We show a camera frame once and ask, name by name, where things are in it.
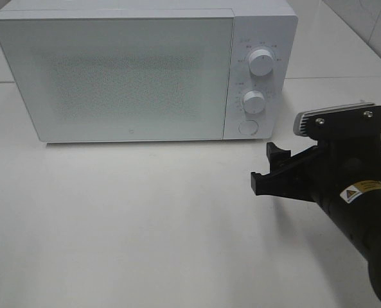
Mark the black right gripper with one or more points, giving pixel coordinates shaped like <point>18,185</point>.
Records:
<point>342,172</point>

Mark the round white door button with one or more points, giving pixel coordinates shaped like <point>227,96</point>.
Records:
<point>248,127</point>

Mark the white microwave knob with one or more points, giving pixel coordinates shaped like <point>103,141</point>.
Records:
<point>254,102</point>
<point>260,61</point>

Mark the white microwave door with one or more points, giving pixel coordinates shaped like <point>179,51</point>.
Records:
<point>121,80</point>

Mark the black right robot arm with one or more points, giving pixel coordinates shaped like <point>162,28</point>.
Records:
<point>367,240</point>

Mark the white microwave oven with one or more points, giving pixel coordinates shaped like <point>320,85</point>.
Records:
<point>256,24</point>

